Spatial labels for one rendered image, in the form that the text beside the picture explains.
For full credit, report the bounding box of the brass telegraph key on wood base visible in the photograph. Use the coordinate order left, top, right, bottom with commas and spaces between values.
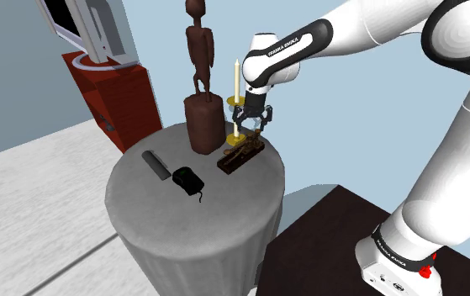
216, 128, 266, 176

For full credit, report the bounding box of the round grey covered table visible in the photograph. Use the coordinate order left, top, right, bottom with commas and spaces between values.
104, 121, 286, 296

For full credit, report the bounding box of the brown wooden figure statue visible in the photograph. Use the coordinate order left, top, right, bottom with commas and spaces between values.
183, 0, 225, 156

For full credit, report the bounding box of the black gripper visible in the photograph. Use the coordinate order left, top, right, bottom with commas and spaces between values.
231, 91, 274, 135

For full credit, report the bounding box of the dark robot stand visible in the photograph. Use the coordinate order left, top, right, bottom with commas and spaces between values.
256, 184, 470, 296

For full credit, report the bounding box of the grey monitor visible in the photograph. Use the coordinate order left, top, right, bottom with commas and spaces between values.
34, 0, 140, 71

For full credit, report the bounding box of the red wooden cabinet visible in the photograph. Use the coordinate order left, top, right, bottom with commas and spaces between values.
61, 50, 163, 155

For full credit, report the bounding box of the grey remote control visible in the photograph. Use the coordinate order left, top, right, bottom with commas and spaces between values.
141, 150, 172, 182

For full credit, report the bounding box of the white candle in gold holder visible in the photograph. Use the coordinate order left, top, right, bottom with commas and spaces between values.
225, 58, 247, 147

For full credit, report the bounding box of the black computer mouse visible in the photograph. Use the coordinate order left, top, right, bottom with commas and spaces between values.
172, 166, 206, 204

